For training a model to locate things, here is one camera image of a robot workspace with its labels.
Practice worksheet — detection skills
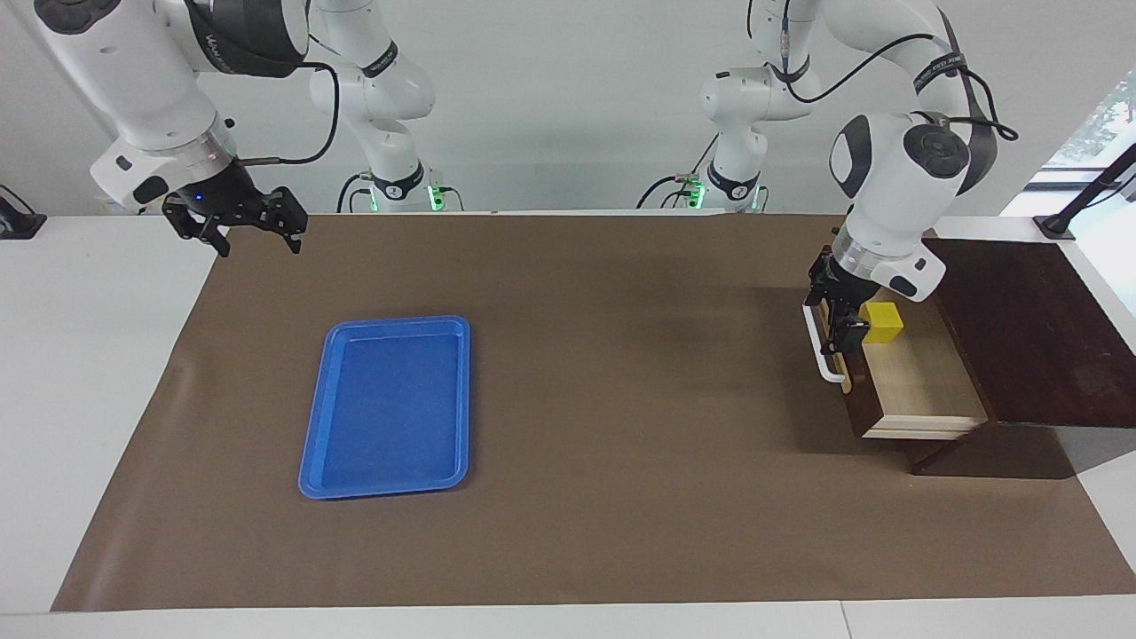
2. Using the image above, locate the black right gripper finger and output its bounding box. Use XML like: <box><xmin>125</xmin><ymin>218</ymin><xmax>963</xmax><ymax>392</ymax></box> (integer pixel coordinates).
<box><xmin>266</xmin><ymin>187</ymin><xmax>309</xmax><ymax>256</ymax></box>
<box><xmin>162</xmin><ymin>206</ymin><xmax>232</xmax><ymax>258</ymax></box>

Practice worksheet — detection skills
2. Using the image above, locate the white drawer handle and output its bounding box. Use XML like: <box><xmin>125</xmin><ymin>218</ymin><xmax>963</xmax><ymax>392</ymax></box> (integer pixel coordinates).
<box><xmin>802</xmin><ymin>302</ymin><xmax>848</xmax><ymax>384</ymax></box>

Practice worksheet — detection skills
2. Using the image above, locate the yellow block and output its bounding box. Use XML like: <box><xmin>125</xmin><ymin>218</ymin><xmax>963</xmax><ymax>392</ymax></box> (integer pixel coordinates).
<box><xmin>863</xmin><ymin>302</ymin><xmax>904</xmax><ymax>345</ymax></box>

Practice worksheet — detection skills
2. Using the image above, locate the wooden drawer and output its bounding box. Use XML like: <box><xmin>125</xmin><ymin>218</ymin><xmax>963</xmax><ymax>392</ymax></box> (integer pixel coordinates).
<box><xmin>803</xmin><ymin>246</ymin><xmax>990</xmax><ymax>441</ymax></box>

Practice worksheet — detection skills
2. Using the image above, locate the dark wooden cabinet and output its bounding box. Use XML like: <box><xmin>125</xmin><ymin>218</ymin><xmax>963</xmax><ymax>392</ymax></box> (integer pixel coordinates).
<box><xmin>898</xmin><ymin>237</ymin><xmax>1136</xmax><ymax>477</ymax></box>

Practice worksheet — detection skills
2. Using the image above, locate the blue plastic tray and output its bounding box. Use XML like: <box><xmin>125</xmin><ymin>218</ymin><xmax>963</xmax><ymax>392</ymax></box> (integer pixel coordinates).
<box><xmin>297</xmin><ymin>315</ymin><xmax>471</xmax><ymax>501</ymax></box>

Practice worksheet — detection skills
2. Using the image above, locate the black angled clamp stand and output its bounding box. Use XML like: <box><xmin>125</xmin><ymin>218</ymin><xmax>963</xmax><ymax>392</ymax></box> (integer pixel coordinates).
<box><xmin>1033</xmin><ymin>142</ymin><xmax>1136</xmax><ymax>241</ymax></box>

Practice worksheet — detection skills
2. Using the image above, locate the brown table mat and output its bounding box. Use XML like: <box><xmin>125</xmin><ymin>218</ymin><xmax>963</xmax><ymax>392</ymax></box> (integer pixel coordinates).
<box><xmin>51</xmin><ymin>211</ymin><xmax>1136</xmax><ymax>613</ymax></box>

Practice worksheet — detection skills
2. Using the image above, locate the window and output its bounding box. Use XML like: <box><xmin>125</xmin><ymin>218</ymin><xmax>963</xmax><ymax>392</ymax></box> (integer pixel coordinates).
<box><xmin>1001</xmin><ymin>73</ymin><xmax>1136</xmax><ymax>218</ymax></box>

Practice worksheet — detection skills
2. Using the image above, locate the black base cable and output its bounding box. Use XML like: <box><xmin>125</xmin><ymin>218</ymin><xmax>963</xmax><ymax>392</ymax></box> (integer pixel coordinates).
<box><xmin>335</xmin><ymin>172</ymin><xmax>374</xmax><ymax>214</ymax></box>
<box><xmin>636</xmin><ymin>173</ymin><xmax>704</xmax><ymax>210</ymax></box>

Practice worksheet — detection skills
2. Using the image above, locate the black table clamp mount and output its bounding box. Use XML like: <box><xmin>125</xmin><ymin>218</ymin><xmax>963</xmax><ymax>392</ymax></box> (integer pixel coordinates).
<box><xmin>0</xmin><ymin>184</ymin><xmax>48</xmax><ymax>240</ymax></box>

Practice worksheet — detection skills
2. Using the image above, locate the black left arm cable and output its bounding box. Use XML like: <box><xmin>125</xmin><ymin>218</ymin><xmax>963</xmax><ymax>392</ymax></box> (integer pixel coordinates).
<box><xmin>779</xmin><ymin>32</ymin><xmax>1019</xmax><ymax>143</ymax></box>

